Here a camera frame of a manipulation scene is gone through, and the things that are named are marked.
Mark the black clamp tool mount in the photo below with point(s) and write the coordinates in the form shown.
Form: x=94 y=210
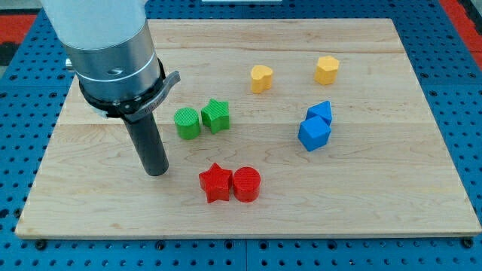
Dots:
x=116 y=102

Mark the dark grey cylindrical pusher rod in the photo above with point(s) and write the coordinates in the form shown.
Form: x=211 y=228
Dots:
x=148 y=144

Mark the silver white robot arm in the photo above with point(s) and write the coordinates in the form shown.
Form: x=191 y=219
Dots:
x=111 y=51

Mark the light wooden board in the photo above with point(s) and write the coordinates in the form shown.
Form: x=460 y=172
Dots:
x=385 y=171

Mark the yellow heart block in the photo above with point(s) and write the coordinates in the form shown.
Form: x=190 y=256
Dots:
x=261 y=78

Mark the green cylinder block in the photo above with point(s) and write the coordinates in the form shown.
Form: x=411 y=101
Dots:
x=187 y=123

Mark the green star block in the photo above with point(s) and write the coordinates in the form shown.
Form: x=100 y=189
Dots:
x=216 y=116

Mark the red star block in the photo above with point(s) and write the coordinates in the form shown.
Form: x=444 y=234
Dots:
x=216 y=182

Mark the red cylinder block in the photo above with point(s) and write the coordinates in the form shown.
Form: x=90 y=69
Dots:
x=246 y=184

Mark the blue cube block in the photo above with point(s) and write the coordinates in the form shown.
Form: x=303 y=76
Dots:
x=314 y=133

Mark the blue triangle block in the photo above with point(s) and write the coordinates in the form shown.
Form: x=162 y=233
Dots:
x=322 y=110

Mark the yellow hexagon block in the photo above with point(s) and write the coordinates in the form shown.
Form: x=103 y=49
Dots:
x=326 y=70

